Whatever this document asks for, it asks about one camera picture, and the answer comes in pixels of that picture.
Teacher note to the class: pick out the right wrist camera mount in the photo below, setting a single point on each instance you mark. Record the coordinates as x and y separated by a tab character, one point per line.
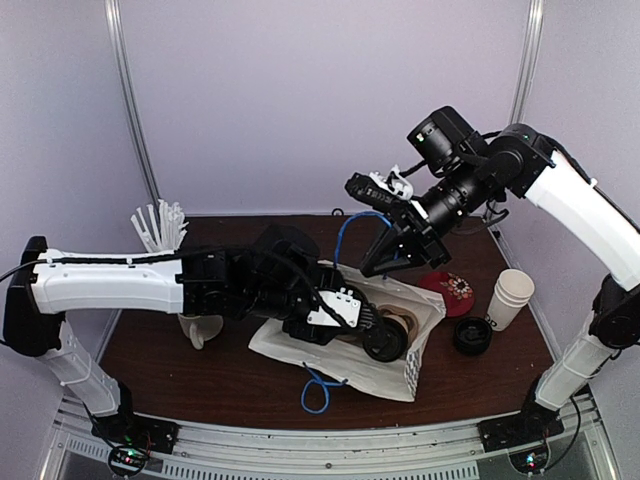
380	192

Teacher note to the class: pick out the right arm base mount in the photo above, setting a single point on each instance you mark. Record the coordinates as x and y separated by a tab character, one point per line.
518	429

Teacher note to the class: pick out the blue checkered paper bag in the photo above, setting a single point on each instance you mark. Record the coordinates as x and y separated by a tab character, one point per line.
344	358

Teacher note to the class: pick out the cream ceramic mug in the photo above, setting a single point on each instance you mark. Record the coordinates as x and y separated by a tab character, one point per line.
200	329

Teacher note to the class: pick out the stack of paper cups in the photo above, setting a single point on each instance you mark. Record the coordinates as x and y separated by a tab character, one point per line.
512	291

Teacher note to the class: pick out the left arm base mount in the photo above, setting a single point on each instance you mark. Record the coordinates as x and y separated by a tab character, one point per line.
144	433

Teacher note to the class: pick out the paper cup holding straws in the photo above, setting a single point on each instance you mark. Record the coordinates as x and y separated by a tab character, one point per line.
161	227

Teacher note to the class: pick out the cardboard cup carrier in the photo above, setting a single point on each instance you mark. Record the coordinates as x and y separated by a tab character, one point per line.
403	316

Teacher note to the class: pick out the red floral plate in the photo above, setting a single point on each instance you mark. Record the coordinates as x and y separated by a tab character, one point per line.
457	293

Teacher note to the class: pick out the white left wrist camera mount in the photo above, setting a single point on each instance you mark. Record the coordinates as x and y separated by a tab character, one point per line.
347	302

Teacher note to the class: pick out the stack of black lids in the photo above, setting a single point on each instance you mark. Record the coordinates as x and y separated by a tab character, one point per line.
472	336

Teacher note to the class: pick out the aluminium front rail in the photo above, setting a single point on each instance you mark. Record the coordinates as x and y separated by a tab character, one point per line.
452	450

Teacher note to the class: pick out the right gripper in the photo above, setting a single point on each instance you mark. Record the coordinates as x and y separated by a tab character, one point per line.
426	241

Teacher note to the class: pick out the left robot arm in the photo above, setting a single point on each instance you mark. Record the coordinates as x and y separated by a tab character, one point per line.
278	276

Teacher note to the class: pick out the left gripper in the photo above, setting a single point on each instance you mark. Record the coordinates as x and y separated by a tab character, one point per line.
321	335

